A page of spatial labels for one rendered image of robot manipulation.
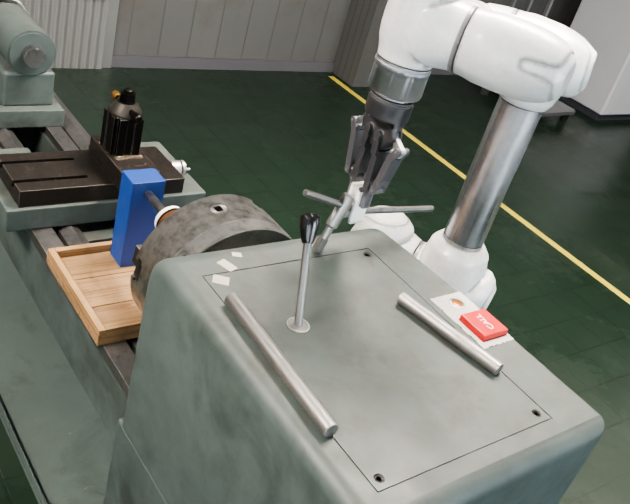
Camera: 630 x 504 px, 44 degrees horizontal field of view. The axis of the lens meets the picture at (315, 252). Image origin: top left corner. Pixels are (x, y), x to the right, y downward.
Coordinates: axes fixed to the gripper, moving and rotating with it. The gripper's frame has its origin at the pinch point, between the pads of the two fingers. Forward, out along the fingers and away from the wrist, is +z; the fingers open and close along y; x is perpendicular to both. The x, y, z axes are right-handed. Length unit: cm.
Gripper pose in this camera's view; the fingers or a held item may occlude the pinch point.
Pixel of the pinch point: (356, 202)
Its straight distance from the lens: 134.3
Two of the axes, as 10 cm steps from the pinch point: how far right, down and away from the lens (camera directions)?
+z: -2.6, 8.2, 5.1
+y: -5.6, -5.6, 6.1
